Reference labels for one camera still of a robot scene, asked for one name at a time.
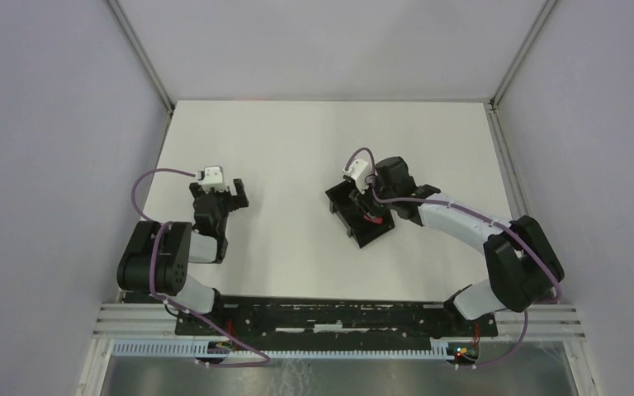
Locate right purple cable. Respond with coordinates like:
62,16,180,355
346,147,564,368

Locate aluminium rail front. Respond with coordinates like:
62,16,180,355
93,304,586,342

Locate black plastic bin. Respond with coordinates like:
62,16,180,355
325,180,395,248

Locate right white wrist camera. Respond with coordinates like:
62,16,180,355
343,159,372,195

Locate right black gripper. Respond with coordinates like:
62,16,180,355
350,172,397,222

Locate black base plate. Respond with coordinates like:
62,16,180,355
206,295,499,339

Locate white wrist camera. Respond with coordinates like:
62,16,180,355
196,165,225,186
343,159,372,195

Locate aluminium frame post left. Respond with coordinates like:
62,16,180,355
103,0,175,116

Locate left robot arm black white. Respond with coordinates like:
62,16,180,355
116,178,249,337

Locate purple cable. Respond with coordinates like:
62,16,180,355
346,147,564,368
131,167,272,368

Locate red black screwdriver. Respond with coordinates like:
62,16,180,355
363,214,383,224

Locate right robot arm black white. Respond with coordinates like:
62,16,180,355
343,156,565,337

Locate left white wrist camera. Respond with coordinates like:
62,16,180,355
196,165,225,186

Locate aluminium frame post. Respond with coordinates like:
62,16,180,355
103,0,175,116
489,0,560,109

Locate aluminium frame post right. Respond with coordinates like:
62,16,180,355
489,0,560,109

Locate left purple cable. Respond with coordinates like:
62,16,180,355
131,167,272,368

